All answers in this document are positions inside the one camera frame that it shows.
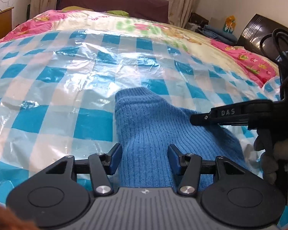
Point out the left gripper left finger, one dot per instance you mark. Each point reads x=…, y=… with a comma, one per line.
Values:
x=102, y=165

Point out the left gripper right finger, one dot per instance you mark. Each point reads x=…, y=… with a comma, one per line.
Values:
x=186, y=169

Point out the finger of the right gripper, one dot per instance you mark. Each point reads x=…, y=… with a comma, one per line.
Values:
x=237, y=114

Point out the blue striped knit sweater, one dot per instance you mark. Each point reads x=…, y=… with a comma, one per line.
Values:
x=147, y=124

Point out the folded blue clothes pile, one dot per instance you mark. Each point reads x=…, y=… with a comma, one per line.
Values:
x=219, y=35

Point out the grey gloved right hand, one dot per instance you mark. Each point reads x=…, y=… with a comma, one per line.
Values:
x=273, y=153

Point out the pink floral bed quilt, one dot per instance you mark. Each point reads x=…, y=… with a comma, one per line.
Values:
x=231, y=58

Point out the dark brown wooden cabinet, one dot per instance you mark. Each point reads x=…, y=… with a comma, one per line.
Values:
x=258, y=27

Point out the blue checkered plastic sheet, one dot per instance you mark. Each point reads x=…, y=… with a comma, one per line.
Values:
x=57, y=107

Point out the yellow cartoon box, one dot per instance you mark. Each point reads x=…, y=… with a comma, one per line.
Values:
x=229, y=25

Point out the beige curtain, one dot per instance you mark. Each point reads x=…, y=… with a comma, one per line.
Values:
x=184, y=0

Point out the dark maroon headboard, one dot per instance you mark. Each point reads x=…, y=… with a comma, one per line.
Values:
x=153, y=10

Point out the wooden desk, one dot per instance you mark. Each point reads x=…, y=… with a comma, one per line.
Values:
x=5, y=21

